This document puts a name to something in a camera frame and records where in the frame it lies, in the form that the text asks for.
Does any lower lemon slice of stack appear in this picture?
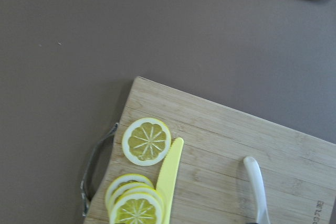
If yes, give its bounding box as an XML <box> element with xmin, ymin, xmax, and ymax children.
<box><xmin>104</xmin><ymin>173</ymin><xmax>154</xmax><ymax>209</ymax></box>

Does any wooden cutting board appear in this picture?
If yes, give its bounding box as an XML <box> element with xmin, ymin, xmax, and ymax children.
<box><xmin>85</xmin><ymin>77</ymin><xmax>335</xmax><ymax>223</ymax></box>

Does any yellow plastic knife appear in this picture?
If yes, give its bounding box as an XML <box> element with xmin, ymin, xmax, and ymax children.
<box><xmin>156</xmin><ymin>137</ymin><xmax>184</xmax><ymax>223</ymax></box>

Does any single lemon slice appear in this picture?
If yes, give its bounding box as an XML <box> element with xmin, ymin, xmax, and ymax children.
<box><xmin>122</xmin><ymin>118</ymin><xmax>172</xmax><ymax>166</ymax></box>

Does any top lemon slice of stack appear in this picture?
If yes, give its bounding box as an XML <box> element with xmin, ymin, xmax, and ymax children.
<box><xmin>109</xmin><ymin>193</ymin><xmax>163</xmax><ymax>224</ymax></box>

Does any white ceramic spoon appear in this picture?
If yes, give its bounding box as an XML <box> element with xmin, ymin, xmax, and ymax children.
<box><xmin>243</xmin><ymin>156</ymin><xmax>270</xmax><ymax>224</ymax></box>

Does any lemon slice of stack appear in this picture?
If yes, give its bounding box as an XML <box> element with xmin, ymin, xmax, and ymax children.
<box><xmin>104</xmin><ymin>173</ymin><xmax>154</xmax><ymax>209</ymax></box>
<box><xmin>109</xmin><ymin>193</ymin><xmax>163</xmax><ymax>224</ymax></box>

